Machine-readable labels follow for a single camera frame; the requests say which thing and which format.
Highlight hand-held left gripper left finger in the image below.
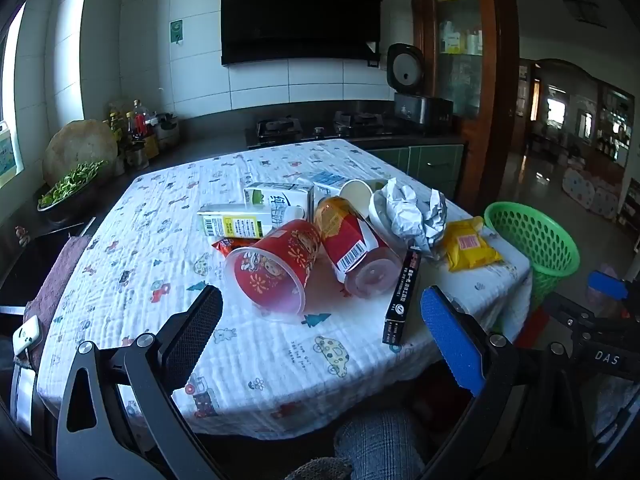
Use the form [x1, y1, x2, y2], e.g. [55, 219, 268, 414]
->
[55, 285, 226, 480]

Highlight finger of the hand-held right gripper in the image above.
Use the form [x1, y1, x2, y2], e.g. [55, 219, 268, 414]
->
[544, 270, 640, 333]

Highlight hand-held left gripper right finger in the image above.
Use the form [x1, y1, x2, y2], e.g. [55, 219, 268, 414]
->
[420, 286, 591, 480]

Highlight green plastic basket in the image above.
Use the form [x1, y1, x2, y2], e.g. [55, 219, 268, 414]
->
[484, 201, 581, 312]

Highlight orange snack packet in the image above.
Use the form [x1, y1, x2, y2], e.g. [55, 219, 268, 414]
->
[211, 237, 256, 257]

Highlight yellow label milk carton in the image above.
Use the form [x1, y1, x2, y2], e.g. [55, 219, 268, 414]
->
[196, 203, 287, 240]

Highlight long black box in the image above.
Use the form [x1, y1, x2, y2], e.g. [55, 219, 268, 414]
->
[382, 249, 422, 345]

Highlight yellow snack packet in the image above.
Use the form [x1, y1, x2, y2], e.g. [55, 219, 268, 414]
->
[440, 216, 503, 273]

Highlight red cartoon print plastic cup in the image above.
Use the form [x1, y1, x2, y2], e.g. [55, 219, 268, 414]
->
[223, 219, 323, 322]

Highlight white cartoon printed tablecloth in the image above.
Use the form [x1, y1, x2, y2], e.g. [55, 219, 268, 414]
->
[36, 139, 533, 433]

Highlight person's plaid trouser leg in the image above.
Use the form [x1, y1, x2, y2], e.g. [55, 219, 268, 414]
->
[334, 407, 437, 480]

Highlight crumpled silver foil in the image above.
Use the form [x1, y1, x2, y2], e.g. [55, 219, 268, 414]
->
[380, 178, 448, 257]

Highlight red barcode plastic cup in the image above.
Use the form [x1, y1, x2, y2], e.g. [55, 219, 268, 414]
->
[314, 196, 405, 302]

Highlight white plastic lid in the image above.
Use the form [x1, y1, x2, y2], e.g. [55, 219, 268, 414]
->
[369, 190, 402, 242]

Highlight purple towel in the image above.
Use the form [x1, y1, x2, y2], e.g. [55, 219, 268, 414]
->
[22, 235, 93, 322]

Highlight green and white milk carton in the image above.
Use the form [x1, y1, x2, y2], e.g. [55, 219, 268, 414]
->
[243, 181, 315, 229]

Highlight small white device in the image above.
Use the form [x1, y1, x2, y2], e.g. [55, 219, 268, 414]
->
[12, 316, 44, 359]

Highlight white paper cup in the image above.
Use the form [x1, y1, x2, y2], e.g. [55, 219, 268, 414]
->
[339, 179, 389, 212]

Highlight green kitchen base cabinet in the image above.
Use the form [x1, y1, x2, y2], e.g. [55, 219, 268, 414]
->
[367, 144, 466, 202]

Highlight grey knitted slipper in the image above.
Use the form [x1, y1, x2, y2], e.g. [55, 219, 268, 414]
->
[285, 457, 354, 480]

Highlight glass jar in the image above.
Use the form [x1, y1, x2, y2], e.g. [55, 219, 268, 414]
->
[127, 142, 150, 171]

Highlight bowl of green vegetables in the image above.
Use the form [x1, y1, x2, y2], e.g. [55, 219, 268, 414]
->
[37, 160, 109, 222]

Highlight blue and white milk carton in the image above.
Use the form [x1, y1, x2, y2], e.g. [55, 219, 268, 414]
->
[300, 170, 352, 207]

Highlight red cap oil bottle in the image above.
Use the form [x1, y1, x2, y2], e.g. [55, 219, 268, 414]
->
[126, 100, 151, 143]

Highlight yellow seasoning bottle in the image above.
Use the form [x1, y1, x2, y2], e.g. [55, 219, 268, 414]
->
[107, 110, 127, 147]

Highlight round wooden cutting board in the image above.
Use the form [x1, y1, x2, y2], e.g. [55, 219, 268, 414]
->
[42, 119, 119, 186]

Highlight black rice cooker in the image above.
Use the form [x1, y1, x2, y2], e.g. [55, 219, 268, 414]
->
[386, 43, 455, 135]

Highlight wooden glass door cabinet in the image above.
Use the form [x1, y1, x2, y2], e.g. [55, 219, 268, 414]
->
[410, 0, 521, 211]

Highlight black gas stove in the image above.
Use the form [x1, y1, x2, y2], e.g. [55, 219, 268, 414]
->
[245, 111, 402, 149]

